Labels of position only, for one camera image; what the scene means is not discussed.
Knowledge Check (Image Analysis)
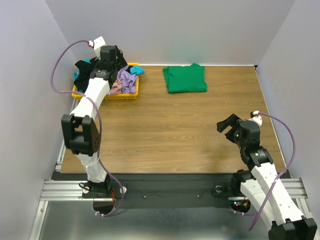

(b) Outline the left side aluminium rail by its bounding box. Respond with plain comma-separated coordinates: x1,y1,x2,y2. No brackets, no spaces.
55,98,79,172

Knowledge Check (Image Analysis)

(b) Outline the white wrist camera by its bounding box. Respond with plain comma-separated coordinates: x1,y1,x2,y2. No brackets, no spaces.
88,36,106,58
249,110,263,127

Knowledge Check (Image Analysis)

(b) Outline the yellow plastic bin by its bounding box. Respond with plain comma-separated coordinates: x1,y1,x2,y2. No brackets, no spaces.
71,62,140,101

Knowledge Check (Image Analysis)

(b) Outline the teal t shirt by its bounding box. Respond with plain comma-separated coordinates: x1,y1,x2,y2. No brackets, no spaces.
72,65,145,81

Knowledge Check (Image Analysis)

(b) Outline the black t shirt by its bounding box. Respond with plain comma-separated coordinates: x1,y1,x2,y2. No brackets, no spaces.
74,59,96,93

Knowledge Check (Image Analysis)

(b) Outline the pink t shirt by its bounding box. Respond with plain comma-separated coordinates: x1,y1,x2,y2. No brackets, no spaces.
107,78,123,96

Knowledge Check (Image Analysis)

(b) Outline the purple t shirt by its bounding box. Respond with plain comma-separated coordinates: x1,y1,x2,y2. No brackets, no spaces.
117,70,138,94

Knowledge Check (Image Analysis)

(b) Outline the aluminium frame rail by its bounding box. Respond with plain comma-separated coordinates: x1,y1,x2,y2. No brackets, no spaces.
40,178,308,201

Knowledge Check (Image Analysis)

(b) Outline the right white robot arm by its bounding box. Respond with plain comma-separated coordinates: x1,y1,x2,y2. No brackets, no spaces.
216,111,318,240

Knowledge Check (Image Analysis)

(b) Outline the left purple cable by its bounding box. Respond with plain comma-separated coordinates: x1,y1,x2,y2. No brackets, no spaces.
51,39,127,218

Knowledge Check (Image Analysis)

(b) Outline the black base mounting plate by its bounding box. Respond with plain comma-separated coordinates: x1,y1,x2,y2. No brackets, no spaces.
50,172,244,211

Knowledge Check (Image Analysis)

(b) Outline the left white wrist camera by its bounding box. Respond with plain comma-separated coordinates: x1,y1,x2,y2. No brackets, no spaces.
88,36,106,58

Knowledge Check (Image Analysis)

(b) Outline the folded green t shirt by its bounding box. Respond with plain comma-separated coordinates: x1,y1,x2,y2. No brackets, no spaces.
162,63,208,94

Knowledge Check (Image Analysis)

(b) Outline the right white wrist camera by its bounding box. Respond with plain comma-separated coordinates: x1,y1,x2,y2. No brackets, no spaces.
249,110,263,127

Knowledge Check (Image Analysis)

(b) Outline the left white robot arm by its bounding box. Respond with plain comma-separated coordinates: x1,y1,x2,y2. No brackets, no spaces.
61,45,127,198

